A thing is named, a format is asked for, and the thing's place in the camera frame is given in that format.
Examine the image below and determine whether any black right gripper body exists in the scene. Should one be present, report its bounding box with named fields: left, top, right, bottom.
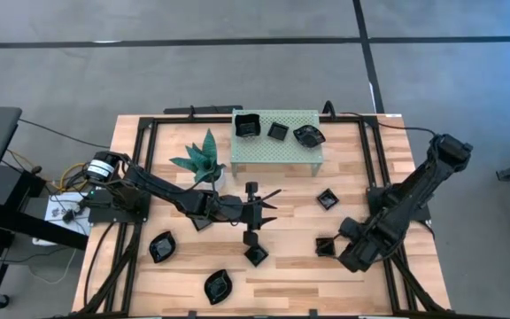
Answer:
left=336, top=216, right=378, bottom=274

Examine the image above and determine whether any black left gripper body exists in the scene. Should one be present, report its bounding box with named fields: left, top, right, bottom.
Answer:
left=236, top=180, right=265, bottom=250

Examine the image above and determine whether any black square mini plate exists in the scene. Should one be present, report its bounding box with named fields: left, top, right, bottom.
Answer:
left=314, top=237, right=337, bottom=258
left=191, top=215, right=213, bottom=232
left=243, top=244, right=270, bottom=268
left=315, top=188, right=340, bottom=212
left=267, top=121, right=290, bottom=143

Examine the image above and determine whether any black deep square bowl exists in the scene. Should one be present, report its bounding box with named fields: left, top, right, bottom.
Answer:
left=233, top=113, right=262, bottom=138

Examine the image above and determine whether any black leaf-shaped mini plate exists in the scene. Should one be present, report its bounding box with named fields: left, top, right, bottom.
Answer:
left=203, top=268, right=234, bottom=306
left=292, top=124, right=327, bottom=149
left=148, top=230, right=178, bottom=265

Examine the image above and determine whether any white round plant pot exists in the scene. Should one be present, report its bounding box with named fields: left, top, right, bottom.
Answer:
left=190, top=167, right=228, bottom=192

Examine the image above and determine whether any green perforated metal riser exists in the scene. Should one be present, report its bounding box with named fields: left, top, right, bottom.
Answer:
left=229, top=108, right=326, bottom=178

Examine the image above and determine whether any green snake plant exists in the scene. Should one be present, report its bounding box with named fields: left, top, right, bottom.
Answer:
left=168, top=128, right=228, bottom=185

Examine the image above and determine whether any black flat bar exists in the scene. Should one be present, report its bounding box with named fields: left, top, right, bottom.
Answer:
left=163, top=105, right=244, bottom=116

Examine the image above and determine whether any white printed sheet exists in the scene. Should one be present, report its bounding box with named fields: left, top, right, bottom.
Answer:
left=43, top=191, right=91, bottom=237

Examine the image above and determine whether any black computer box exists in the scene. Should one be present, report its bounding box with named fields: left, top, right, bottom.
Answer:
left=0, top=164, right=47, bottom=209

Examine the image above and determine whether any black aluminium rig frame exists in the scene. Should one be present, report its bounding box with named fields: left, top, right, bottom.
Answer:
left=71, top=114, right=453, bottom=319

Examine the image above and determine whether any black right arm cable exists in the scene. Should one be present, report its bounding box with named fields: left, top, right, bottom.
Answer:
left=341, top=111, right=437, bottom=137

